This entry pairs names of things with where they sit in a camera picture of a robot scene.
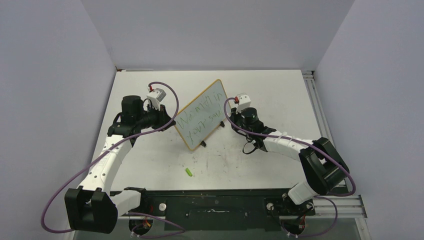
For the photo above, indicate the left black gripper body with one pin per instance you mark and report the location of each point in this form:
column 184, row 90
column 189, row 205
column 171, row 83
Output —
column 152, row 118

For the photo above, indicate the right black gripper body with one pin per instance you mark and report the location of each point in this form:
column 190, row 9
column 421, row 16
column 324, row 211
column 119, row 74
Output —
column 237, row 118

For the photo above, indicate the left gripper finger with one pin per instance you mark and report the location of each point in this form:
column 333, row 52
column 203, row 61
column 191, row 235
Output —
column 165, row 123
column 163, row 114

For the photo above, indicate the yellow framed whiteboard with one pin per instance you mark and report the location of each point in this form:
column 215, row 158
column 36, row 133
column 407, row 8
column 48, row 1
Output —
column 204, row 114

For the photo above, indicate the green marker cap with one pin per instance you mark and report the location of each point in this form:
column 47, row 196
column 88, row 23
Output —
column 189, row 173

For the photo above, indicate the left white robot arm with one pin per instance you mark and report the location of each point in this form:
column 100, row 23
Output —
column 90, row 207

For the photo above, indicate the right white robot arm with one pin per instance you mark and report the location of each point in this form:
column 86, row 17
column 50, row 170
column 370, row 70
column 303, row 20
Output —
column 322, row 165

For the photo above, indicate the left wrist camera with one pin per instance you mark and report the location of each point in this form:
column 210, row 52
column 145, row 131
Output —
column 155, row 97

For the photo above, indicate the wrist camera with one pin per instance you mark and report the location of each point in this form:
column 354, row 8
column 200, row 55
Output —
column 155, row 97
column 242, row 101

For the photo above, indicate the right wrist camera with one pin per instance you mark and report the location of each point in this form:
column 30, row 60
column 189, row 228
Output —
column 242, row 101

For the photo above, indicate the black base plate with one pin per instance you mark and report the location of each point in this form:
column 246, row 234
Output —
column 222, row 209

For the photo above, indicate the aluminium rail frame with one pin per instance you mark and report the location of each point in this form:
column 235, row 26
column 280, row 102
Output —
column 352, row 206

